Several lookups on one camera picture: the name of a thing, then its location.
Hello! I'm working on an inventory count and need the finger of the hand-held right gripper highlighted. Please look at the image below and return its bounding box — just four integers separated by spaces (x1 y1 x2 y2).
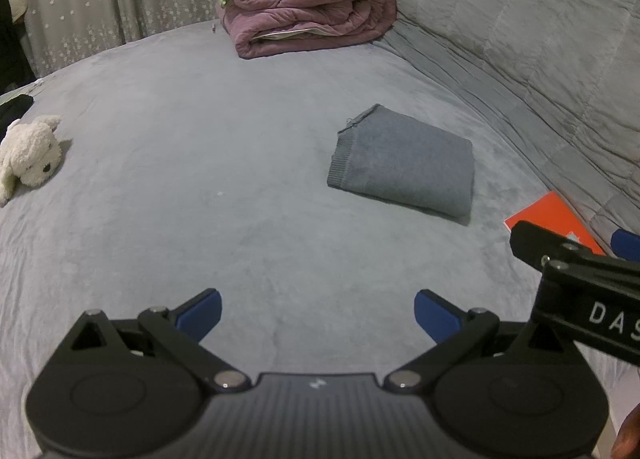
611 229 640 262
510 221 640 273

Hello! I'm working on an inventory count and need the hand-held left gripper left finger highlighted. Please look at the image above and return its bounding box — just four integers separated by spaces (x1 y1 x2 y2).
70 287 253 395

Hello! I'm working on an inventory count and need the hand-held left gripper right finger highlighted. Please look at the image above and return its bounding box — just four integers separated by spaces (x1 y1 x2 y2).
382 289 531 395

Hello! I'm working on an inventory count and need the grey knitted sweater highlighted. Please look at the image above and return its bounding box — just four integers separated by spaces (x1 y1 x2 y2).
327 104 475 220

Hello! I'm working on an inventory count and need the orange book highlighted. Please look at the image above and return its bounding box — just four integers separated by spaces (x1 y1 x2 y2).
504 191 608 257

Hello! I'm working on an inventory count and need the grey bed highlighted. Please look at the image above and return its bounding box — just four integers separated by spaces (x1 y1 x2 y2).
0 19 640 459

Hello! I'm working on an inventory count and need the grey quilted bedspread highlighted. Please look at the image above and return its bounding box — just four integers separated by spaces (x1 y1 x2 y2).
380 0 640 260

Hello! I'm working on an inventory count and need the white plush toy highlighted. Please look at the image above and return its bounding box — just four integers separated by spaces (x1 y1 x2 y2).
0 114 63 204

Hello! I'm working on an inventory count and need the folded pink quilt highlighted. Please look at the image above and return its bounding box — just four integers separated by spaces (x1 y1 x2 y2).
216 0 398 60

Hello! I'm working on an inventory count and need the black hanging garment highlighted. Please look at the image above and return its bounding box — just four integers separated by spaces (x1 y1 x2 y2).
0 0 36 94

